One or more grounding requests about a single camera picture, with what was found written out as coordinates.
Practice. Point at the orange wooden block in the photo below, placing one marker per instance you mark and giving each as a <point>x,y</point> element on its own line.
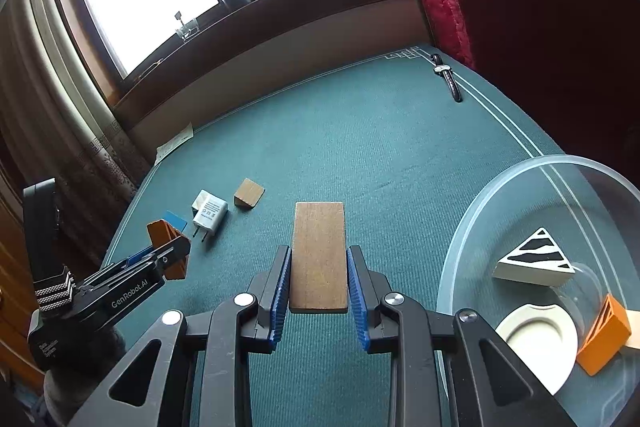
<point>162,232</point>

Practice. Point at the white charger plug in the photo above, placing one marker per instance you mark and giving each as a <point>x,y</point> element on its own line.
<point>210,212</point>

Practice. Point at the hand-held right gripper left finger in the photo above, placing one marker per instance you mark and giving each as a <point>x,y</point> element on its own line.
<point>280,302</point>

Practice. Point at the small wooden triangular block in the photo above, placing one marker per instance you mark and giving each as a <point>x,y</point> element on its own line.
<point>248,192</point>

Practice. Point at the cream round lid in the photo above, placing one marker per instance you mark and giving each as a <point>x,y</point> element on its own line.
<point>530,347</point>

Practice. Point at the clear plastic container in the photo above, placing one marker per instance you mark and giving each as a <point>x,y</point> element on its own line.
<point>590,187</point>

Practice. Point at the printed paper sheet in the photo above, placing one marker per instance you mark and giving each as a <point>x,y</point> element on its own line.
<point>175,143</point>

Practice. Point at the pale wooden block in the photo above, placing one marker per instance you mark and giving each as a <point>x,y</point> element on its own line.
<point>632,329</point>

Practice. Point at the white striped triangular block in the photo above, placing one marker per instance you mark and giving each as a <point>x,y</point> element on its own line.
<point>520,274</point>

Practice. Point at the clear drinking glass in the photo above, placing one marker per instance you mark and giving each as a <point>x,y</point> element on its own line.
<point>187,27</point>

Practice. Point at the rectangular wooden block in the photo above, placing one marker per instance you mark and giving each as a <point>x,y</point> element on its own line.
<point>319,257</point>

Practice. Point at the orange striped triangular block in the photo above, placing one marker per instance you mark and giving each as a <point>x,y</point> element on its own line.
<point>597,352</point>

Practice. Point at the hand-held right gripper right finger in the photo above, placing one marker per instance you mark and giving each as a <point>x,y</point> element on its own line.
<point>359,302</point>

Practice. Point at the blue block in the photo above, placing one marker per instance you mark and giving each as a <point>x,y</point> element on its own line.
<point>176,219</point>

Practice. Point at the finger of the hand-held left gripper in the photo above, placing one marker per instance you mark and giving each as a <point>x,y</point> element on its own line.
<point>137,258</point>
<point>175,247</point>

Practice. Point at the person's left forearm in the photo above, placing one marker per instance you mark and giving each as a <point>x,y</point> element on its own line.
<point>75,392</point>

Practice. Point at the beige patterned curtain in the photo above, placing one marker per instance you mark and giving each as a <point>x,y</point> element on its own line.
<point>75,107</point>

